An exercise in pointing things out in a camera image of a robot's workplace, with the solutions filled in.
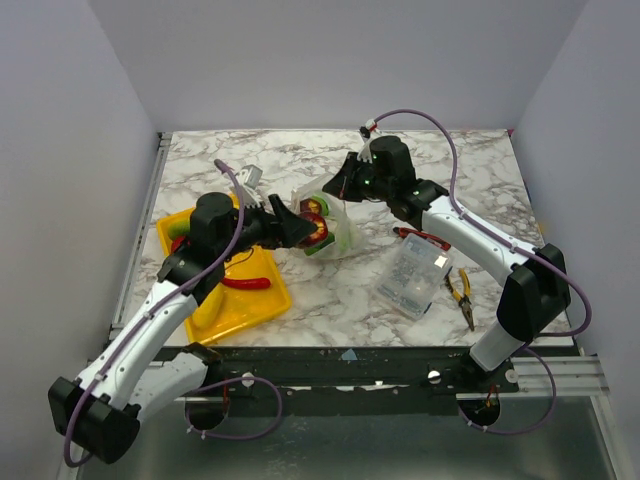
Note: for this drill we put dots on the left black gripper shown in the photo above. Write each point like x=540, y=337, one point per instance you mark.
x=291, y=228

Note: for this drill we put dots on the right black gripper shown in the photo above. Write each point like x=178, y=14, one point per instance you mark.
x=353, y=173

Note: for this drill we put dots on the dark red apple front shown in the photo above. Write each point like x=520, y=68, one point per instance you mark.
x=321, y=232

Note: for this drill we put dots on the dark red apple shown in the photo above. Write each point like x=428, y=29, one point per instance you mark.
x=321, y=232
x=305, y=206

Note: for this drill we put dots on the green bell pepper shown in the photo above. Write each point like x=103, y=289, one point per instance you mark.
x=321, y=245

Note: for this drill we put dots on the clear zip top bag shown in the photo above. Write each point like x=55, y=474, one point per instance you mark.
x=338, y=214

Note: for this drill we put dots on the green striped ball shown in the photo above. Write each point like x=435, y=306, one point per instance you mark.
x=320, y=205

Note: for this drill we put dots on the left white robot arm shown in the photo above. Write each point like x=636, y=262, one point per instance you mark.
x=96, y=410

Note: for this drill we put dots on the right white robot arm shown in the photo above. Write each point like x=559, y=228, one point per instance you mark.
x=535, y=289

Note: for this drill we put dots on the red black utility knife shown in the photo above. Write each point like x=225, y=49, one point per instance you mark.
x=404, y=232

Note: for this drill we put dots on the red chili pepper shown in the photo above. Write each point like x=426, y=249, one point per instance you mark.
x=260, y=283

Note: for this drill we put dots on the yellow plastic tray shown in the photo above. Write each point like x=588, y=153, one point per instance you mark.
x=241, y=309

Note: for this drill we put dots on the clear plastic parts box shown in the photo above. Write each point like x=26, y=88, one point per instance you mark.
x=413, y=276

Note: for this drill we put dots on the green mango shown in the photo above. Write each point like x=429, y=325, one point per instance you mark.
x=179, y=228

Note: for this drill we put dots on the red tomato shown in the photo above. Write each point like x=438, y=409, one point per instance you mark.
x=178, y=243

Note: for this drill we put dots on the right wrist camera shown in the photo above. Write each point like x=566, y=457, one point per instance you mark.
x=368, y=132

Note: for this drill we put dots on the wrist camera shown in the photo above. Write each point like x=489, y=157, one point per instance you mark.
x=249, y=178
x=368, y=132

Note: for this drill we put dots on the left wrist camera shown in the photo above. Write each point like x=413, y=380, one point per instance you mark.
x=249, y=178

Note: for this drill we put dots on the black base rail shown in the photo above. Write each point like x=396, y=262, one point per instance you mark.
x=322, y=381

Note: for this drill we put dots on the yellow handled pliers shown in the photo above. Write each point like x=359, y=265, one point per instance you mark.
x=463, y=299

